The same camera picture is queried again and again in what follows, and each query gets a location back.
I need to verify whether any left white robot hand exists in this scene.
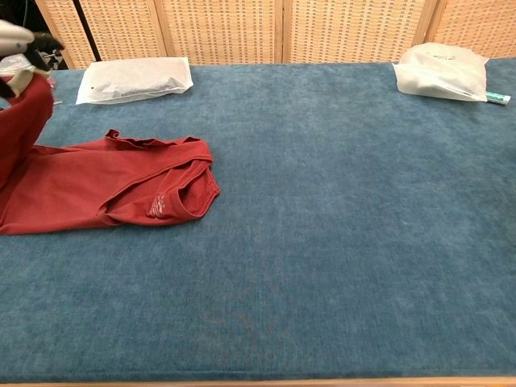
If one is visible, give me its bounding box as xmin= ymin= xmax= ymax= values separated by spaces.
xmin=0 ymin=19 xmax=65 ymax=100

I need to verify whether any red T-shirt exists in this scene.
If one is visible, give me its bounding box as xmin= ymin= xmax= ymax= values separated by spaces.
xmin=0 ymin=74 xmax=222 ymax=235

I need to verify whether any white plastic bag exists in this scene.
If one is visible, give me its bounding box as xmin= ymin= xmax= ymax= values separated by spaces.
xmin=75 ymin=56 xmax=194 ymax=106

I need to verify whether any rattan folding screen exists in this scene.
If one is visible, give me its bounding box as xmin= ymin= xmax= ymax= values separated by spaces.
xmin=34 ymin=0 xmax=516 ymax=69

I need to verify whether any blue carpet table cover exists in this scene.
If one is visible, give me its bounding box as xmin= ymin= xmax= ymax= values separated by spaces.
xmin=0 ymin=57 xmax=516 ymax=383

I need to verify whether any crumpled white zip bag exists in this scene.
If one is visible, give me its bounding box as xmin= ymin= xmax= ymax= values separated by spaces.
xmin=392 ymin=42 xmax=490 ymax=102

